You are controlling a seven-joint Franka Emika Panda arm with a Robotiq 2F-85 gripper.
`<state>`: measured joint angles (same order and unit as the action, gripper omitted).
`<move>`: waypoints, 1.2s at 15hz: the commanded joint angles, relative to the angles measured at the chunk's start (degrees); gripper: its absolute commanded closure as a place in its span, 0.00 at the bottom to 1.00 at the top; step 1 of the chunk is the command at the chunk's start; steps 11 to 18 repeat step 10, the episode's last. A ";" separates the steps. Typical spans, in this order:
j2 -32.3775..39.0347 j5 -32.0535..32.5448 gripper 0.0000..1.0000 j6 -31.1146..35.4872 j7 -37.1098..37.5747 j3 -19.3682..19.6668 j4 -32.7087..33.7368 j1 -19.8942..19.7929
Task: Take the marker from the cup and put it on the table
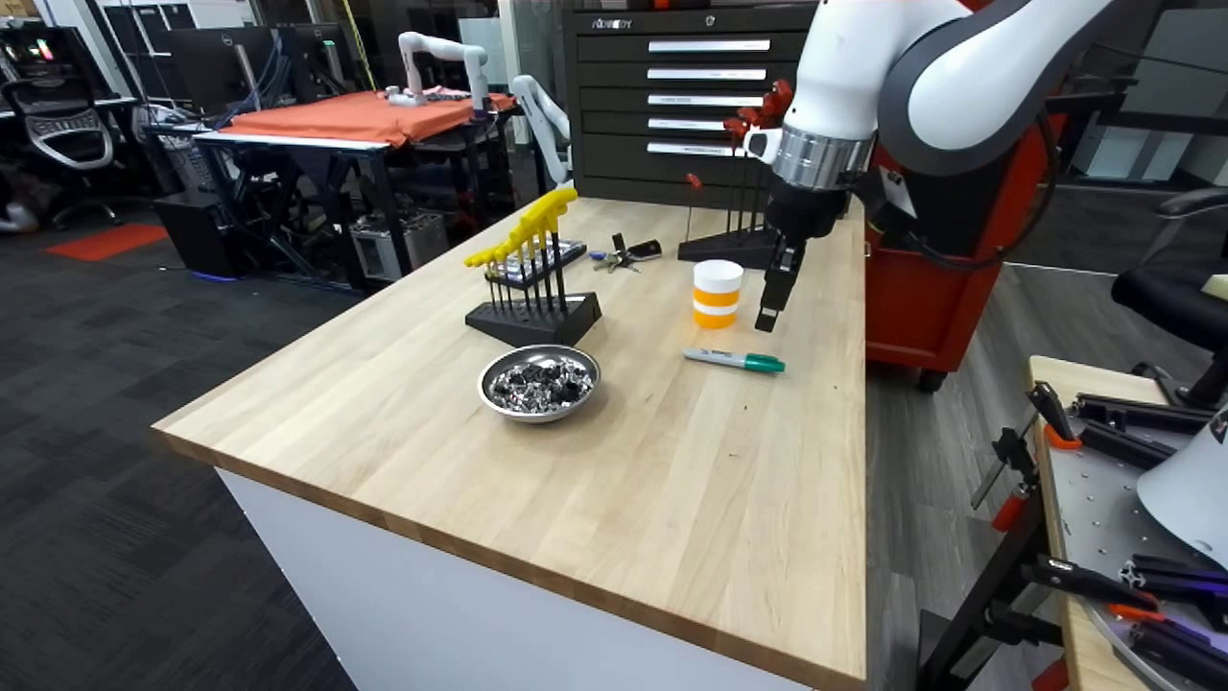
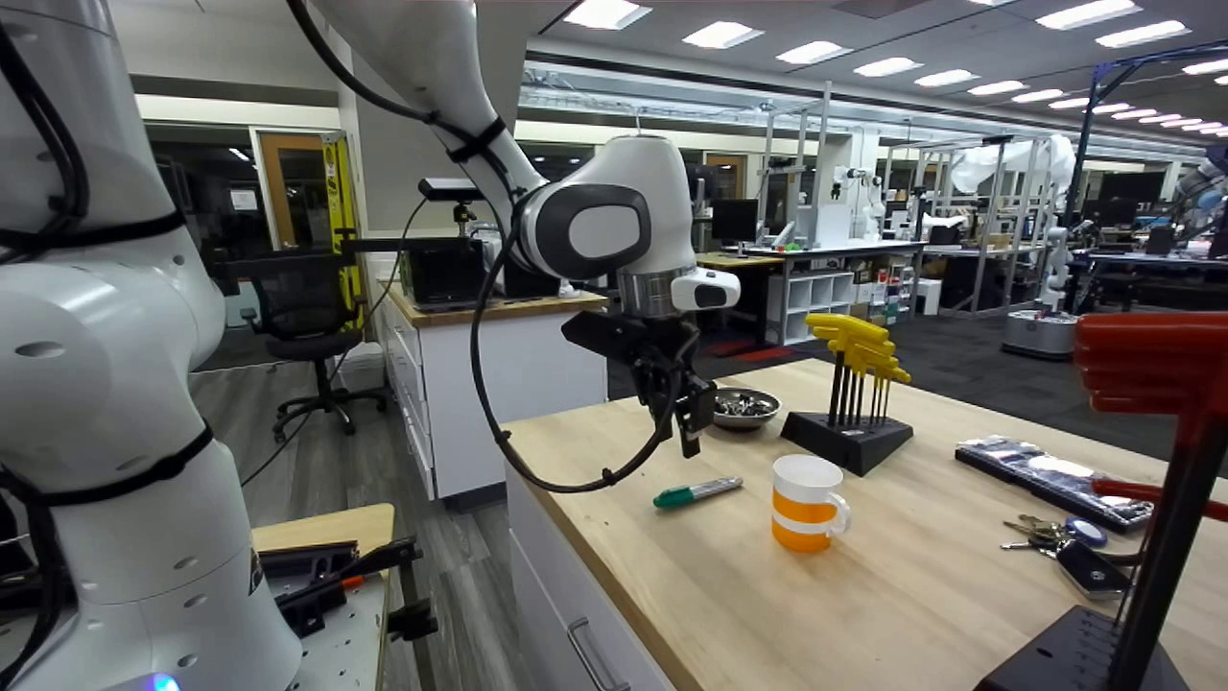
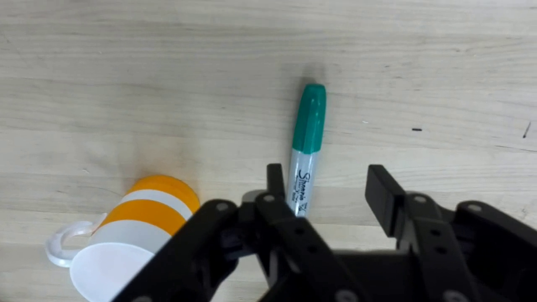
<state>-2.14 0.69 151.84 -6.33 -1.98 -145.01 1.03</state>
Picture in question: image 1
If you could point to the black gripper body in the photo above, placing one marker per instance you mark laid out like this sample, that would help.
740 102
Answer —
806 217

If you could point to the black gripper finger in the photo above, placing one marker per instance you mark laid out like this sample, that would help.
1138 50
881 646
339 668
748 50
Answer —
793 270
772 300

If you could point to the green capped marker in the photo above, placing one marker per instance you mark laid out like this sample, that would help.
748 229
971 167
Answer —
729 363

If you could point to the white robot arm on table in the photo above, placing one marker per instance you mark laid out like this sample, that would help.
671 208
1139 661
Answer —
444 55

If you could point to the white curved robot arm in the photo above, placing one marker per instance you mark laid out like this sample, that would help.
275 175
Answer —
542 121

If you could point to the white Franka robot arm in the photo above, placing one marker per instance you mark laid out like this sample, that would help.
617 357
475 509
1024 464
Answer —
869 64

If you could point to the orange and white bottle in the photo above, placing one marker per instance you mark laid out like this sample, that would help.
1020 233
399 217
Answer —
713 300

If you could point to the red tool cart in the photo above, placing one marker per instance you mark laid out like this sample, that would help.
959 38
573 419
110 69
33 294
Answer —
933 308

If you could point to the bunch of keys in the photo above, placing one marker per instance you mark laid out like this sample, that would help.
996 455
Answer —
621 252

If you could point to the black tool chest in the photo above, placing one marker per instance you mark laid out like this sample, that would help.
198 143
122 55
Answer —
615 116

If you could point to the yellow hex key set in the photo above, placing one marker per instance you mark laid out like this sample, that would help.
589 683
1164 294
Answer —
529 313

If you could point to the metal bowl with screws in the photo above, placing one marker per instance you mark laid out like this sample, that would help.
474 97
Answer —
538 380

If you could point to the black clamp orange trim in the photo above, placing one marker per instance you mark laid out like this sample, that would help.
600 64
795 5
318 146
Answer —
1020 473

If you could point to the black swivel chair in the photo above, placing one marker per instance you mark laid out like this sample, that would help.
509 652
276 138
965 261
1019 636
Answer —
1170 300

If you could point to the black bar clamp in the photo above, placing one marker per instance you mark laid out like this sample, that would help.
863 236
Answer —
1152 599
1133 426

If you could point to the wooden side table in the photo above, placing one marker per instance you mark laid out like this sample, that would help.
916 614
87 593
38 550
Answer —
1088 513

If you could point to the grey computer tower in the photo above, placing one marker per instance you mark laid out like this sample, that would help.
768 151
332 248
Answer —
380 248

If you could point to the white table base cabinet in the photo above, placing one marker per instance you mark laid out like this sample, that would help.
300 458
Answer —
447 614

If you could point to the table with orange cloth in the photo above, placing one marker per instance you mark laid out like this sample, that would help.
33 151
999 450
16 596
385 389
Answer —
348 116

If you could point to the orange floor mat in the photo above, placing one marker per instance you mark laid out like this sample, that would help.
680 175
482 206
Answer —
110 239

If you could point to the grey mesh office chair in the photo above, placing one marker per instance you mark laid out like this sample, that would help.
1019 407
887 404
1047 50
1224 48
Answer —
57 126

